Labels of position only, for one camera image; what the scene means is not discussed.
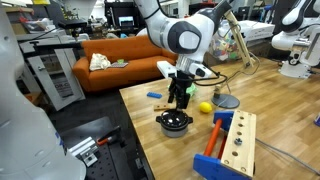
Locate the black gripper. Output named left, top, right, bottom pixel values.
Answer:
left=168, top=71, right=194, bottom=109

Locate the black glass pot lid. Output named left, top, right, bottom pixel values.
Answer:
left=160, top=109, right=189, bottom=130

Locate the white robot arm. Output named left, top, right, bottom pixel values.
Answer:
left=134, top=0, right=231, bottom=110

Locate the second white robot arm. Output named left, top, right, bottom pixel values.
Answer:
left=272, top=0, right=320, bottom=78

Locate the mint green bowl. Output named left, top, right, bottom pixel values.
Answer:
left=167, top=83, right=198, bottom=97

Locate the small wooden block with holes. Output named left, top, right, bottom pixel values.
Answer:
left=153, top=103, right=175, bottom=111

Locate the blue lego brick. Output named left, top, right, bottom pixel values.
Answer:
left=147, top=92, right=162, bottom=99

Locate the yellow ball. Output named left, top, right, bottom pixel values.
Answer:
left=199, top=102, right=212, bottom=113

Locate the grey wooden desk lamp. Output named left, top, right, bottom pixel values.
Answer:
left=211, top=10, right=260, bottom=109

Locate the orange sofa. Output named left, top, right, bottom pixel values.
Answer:
left=72, top=35, right=178, bottom=92

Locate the wooden blue orange toy rack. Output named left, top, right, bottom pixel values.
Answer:
left=193, top=110, right=256, bottom=180

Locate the cream cloth bag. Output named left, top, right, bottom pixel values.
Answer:
left=89, top=53, right=111, bottom=71

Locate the black perforated platform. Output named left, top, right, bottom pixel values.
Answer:
left=61, top=116, right=148, bottom=180

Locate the grey white cart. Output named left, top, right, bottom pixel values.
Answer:
left=17, top=30, right=85, bottom=111

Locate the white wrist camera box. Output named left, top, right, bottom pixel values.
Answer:
left=157, top=61, right=177, bottom=78

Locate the grey pot with black handles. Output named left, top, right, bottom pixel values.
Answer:
left=156, top=115, right=193, bottom=138

